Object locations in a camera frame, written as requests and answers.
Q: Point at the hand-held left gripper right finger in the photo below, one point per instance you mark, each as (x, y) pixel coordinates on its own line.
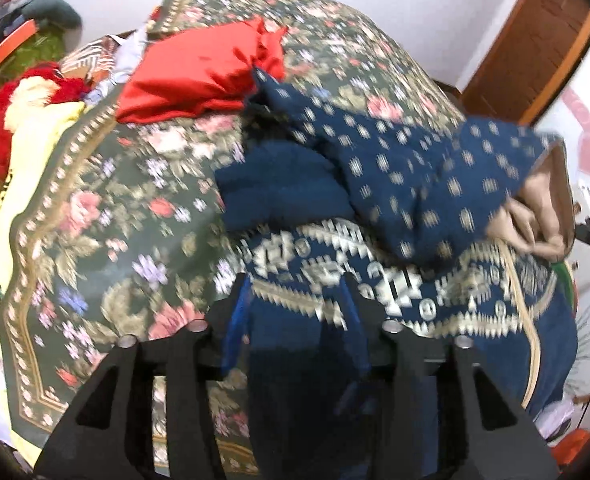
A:
(352, 320)

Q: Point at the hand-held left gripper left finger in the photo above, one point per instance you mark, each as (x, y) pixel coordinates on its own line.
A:
(235, 320)

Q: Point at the navy patterned hooded jacket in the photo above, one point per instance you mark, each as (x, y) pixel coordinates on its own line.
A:
(400, 170)

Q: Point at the dark green floral blanket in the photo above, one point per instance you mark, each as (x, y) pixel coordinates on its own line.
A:
(125, 185)

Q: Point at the brown wooden door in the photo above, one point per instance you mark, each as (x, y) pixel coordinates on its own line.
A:
(530, 45)

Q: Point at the red satin cloth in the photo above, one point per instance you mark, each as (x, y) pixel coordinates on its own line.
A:
(195, 70)

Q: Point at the yellow cloth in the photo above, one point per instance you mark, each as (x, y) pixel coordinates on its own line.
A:
(35, 160)

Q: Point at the brown white striped cloth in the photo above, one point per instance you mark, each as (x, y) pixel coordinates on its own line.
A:
(95, 55)

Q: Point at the red and cream fluffy garment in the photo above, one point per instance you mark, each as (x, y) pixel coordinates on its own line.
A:
(5, 110)

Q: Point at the green patterned cabinet cover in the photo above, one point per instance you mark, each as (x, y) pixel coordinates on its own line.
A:
(30, 60)

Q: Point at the orange box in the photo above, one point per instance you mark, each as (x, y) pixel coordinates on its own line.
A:
(15, 42)

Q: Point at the dark green cushion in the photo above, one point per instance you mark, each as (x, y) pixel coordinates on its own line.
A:
(55, 10)

